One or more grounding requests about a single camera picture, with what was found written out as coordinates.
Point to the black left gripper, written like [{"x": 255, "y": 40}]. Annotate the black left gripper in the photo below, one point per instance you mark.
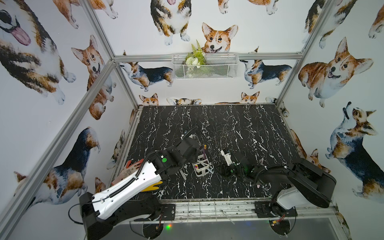
[{"x": 193, "y": 148}]

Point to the purple toothbrush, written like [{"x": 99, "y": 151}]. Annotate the purple toothbrush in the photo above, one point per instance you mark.
[{"x": 204, "y": 151}]

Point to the white toothbrush holder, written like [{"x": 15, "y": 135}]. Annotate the white toothbrush holder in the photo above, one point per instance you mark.
[{"x": 204, "y": 167}]

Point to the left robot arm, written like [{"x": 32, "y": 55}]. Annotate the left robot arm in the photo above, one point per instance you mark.
[{"x": 101, "y": 212}]

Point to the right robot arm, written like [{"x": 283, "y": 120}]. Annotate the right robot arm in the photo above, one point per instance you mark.
[{"x": 309, "y": 184}]

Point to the grey toothbrush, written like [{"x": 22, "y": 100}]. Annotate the grey toothbrush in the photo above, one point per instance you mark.
[{"x": 183, "y": 175}]

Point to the yellow work glove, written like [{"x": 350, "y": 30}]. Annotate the yellow work glove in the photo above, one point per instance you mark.
[{"x": 153, "y": 188}]

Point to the green fern plant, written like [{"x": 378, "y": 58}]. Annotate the green fern plant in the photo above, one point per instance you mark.
[{"x": 195, "y": 60}]

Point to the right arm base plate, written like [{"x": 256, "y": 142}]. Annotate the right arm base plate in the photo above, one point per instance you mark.
[{"x": 269, "y": 209}]

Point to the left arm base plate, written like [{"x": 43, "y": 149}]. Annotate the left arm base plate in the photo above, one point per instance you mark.
[{"x": 166, "y": 212}]

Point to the white wire basket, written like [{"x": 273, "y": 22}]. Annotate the white wire basket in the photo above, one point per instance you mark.
[{"x": 219, "y": 66}]

